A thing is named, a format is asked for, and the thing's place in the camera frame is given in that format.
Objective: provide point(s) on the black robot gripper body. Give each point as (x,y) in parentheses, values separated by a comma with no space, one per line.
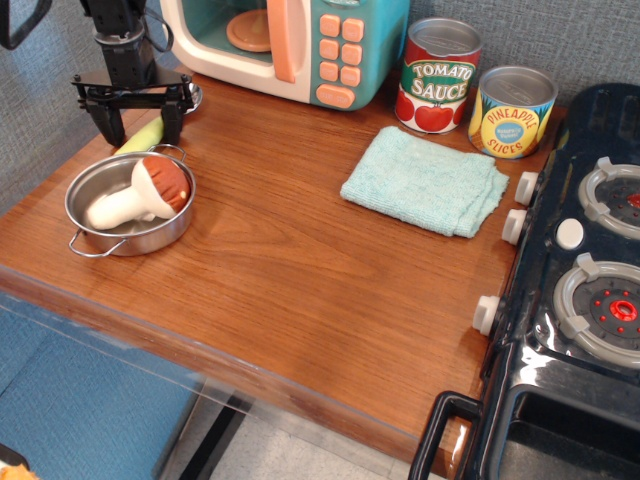
(131,67)

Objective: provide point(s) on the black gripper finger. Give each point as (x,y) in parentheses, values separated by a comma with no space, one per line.
(109,123)
(172,114)

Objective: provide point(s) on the spoon with green handle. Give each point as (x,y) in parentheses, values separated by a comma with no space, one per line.
(152,133)

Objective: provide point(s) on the small steel pot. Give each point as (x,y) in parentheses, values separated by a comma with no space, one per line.
(132,238)

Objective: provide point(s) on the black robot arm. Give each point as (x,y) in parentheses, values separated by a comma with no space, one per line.
(125,18)

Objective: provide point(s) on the light blue folded cloth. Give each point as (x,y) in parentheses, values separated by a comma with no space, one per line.
(425,184)

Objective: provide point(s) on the plush mushroom toy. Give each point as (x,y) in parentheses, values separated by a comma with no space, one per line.
(159,189)

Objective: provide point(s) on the orange microwave turntable plate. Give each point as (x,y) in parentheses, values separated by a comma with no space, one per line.
(249,31)

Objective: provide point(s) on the teal toy microwave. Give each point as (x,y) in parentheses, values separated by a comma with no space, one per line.
(334,54)

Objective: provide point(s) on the tomato sauce can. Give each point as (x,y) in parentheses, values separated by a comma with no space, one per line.
(440,63)

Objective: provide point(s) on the pineapple slices can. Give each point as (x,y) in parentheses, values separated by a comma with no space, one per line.
(512,108)

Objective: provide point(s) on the white stove knob middle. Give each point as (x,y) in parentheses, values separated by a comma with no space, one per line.
(513,226)

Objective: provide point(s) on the white stove knob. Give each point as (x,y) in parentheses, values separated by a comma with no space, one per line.
(526,187)
(513,226)
(485,313)

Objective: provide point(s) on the white stove knob upper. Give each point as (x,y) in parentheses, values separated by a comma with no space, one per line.
(526,187)

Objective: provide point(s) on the orange plush object corner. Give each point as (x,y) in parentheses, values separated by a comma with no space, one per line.
(17,472)

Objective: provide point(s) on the white stove knob lower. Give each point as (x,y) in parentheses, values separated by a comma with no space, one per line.
(485,313)

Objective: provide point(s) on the white round stove button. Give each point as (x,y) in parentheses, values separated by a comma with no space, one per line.
(569,234)

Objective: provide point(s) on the grey upper stove burner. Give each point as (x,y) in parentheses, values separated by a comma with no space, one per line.
(609,195)

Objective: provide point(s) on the grey stove burner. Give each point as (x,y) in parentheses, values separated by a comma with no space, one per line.
(609,195)
(596,304)

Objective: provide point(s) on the grey lower stove burner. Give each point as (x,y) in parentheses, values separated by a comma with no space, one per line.
(596,304)

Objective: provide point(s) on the black toy stove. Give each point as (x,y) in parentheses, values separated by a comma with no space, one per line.
(560,396)

